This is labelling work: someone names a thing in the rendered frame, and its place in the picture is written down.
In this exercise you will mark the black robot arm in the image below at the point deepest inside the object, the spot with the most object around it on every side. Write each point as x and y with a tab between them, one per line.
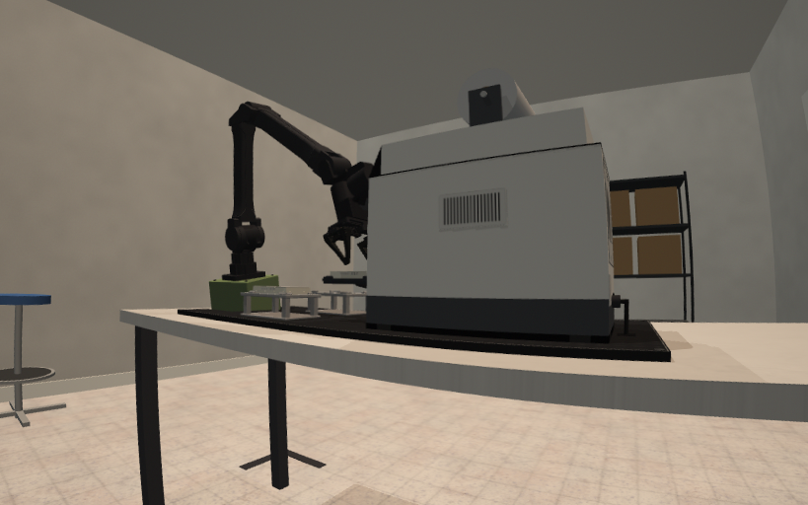
349	183

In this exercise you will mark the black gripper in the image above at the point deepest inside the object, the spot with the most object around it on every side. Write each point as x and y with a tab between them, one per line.
354	227

